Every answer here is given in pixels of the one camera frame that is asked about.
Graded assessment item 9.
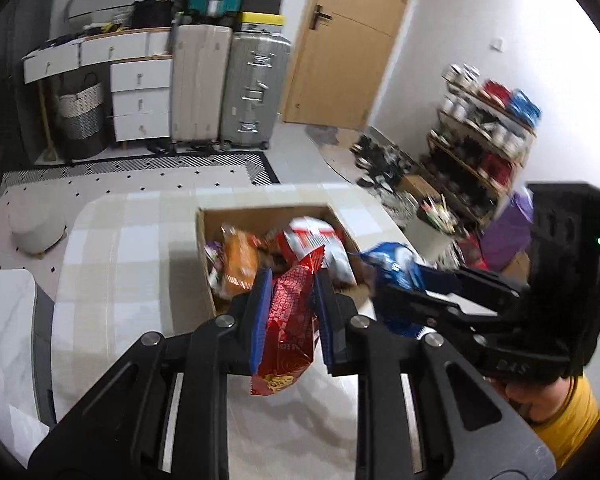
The marble side table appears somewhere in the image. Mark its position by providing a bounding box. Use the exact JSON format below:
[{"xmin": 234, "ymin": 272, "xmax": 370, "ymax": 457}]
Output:
[{"xmin": 0, "ymin": 268, "xmax": 57, "ymax": 442}]

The person's right hand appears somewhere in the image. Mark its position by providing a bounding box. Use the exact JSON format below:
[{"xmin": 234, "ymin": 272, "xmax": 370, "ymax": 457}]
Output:
[{"xmin": 502, "ymin": 377, "xmax": 568, "ymax": 423}]

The red gold snack packet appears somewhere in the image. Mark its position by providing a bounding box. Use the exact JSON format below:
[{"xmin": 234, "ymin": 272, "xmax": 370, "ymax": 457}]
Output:
[{"xmin": 249, "ymin": 244, "xmax": 326, "ymax": 397}]

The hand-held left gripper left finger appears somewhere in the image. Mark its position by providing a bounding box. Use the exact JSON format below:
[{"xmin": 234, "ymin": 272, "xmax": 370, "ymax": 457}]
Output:
[{"xmin": 27, "ymin": 267, "xmax": 273, "ymax": 480}]

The orange cake packet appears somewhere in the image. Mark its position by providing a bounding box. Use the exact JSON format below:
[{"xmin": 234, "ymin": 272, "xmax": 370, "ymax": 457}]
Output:
[{"xmin": 219, "ymin": 227, "xmax": 261, "ymax": 299}]

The woven laundry basket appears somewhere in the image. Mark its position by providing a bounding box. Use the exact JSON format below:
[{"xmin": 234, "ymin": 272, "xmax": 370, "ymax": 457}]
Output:
[{"xmin": 54, "ymin": 73, "xmax": 109, "ymax": 159}]

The wooden shoe rack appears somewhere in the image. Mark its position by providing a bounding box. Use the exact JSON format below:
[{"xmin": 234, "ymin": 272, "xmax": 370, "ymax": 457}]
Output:
[{"xmin": 426, "ymin": 76, "xmax": 537, "ymax": 227}]

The purple bag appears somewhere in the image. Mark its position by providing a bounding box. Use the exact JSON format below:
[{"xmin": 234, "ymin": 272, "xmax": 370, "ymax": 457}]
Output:
[{"xmin": 479, "ymin": 191, "xmax": 537, "ymax": 272}]

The plain black shoe box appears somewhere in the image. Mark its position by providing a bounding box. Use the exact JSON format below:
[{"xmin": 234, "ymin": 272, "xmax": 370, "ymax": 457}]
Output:
[{"xmin": 242, "ymin": 0, "xmax": 284, "ymax": 15}]

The purple candy packet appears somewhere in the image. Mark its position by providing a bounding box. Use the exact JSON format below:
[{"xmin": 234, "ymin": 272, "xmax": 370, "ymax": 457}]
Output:
[{"xmin": 204, "ymin": 241, "xmax": 226, "ymax": 287}]

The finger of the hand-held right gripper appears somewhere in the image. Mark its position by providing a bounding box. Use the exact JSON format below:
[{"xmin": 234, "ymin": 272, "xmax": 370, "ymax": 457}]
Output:
[
  {"xmin": 376, "ymin": 285, "xmax": 513, "ymax": 347},
  {"xmin": 419, "ymin": 265, "xmax": 526, "ymax": 307}
]

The yellow black shoe box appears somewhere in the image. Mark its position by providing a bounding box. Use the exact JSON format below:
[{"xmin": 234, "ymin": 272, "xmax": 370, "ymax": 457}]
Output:
[{"xmin": 240, "ymin": 10, "xmax": 286, "ymax": 34}]

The brown cardboard box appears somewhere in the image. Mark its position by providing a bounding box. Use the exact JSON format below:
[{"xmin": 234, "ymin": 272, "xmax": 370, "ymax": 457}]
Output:
[{"xmin": 195, "ymin": 203, "xmax": 376, "ymax": 319}]

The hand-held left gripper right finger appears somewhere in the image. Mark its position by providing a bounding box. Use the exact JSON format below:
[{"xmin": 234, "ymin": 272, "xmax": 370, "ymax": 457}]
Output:
[{"xmin": 314, "ymin": 270, "xmax": 556, "ymax": 480}]

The silver suitcase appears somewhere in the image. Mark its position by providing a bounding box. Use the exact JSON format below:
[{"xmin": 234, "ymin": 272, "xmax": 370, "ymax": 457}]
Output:
[{"xmin": 219, "ymin": 32, "xmax": 292, "ymax": 149}]

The wooden door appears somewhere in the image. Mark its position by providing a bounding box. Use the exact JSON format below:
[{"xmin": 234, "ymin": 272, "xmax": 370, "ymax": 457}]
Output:
[{"xmin": 282, "ymin": 0, "xmax": 421, "ymax": 132}]

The beige suitcase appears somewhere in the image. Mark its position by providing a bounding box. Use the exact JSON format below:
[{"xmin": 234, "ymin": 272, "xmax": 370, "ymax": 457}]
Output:
[{"xmin": 171, "ymin": 23, "xmax": 234, "ymax": 144}]

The white drawer desk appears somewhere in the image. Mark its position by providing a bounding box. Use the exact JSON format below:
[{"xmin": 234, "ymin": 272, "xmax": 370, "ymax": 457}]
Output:
[{"xmin": 22, "ymin": 27, "xmax": 176, "ymax": 144}]

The white pouf stool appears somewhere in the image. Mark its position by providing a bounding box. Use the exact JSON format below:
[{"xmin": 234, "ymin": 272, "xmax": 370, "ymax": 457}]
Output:
[{"xmin": 7, "ymin": 204, "xmax": 67, "ymax": 257}]

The grey door mat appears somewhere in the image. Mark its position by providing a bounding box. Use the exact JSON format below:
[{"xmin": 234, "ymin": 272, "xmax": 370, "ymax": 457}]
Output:
[{"xmin": 306, "ymin": 126, "xmax": 382, "ymax": 187}]

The white red snack bag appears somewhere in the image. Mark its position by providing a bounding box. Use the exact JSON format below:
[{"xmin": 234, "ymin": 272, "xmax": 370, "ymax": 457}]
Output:
[{"xmin": 279, "ymin": 215, "xmax": 357, "ymax": 289}]

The white trash bin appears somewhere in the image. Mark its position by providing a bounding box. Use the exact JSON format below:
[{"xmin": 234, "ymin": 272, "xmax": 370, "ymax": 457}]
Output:
[{"xmin": 414, "ymin": 197, "xmax": 462, "ymax": 262}]

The pile of dark shoes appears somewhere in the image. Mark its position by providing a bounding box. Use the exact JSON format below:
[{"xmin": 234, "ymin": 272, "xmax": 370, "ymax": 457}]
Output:
[{"xmin": 349, "ymin": 134, "xmax": 417, "ymax": 187}]

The blue cookie packet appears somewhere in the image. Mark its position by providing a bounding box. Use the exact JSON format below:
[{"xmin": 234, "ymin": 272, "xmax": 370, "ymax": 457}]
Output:
[{"xmin": 359, "ymin": 242, "xmax": 431, "ymax": 339}]

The black fabric bag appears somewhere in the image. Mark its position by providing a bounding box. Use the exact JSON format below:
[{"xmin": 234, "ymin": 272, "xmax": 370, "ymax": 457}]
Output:
[{"xmin": 131, "ymin": 0, "xmax": 175, "ymax": 30}]

